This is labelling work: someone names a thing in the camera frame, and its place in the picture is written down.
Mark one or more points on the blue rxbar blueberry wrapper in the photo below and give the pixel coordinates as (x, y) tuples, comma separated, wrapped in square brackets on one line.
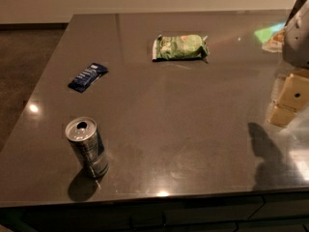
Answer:
[(87, 77)]

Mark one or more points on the silver redbull can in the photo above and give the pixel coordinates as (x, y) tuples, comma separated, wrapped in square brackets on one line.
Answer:
[(84, 138)]

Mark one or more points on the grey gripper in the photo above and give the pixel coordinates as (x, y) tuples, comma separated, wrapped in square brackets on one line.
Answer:
[(297, 43)]

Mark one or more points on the green chip bag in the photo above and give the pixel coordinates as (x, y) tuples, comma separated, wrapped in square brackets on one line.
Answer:
[(186, 47)]

